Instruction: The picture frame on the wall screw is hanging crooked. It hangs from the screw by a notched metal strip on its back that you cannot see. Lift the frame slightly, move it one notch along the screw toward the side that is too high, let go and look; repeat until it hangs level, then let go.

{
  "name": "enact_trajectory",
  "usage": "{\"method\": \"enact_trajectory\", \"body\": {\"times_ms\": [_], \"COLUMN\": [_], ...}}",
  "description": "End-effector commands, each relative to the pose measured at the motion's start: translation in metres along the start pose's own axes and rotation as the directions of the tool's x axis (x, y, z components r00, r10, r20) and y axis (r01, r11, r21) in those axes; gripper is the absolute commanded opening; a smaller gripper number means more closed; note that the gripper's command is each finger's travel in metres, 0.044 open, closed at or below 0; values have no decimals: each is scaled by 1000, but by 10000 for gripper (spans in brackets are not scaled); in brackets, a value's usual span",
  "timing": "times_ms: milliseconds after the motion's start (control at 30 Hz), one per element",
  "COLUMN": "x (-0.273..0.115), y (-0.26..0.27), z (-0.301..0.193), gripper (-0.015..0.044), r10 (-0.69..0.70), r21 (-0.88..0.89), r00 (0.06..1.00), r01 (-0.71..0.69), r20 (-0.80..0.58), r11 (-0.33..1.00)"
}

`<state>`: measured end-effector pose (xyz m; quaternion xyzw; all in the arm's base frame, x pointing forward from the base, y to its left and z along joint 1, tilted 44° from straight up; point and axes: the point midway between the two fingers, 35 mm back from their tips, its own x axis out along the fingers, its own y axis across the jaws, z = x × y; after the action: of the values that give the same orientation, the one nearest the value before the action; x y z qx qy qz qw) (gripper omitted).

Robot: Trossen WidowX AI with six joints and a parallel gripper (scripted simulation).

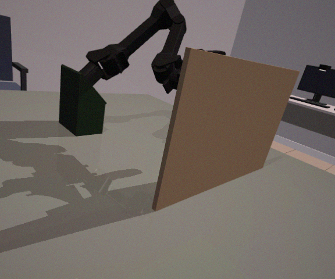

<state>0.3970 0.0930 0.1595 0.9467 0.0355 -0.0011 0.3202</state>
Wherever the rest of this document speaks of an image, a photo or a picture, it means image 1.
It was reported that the brown flat board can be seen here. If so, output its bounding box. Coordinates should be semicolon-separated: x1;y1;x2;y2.
152;47;300;211

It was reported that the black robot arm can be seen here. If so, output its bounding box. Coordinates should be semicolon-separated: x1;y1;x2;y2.
79;0;186;94

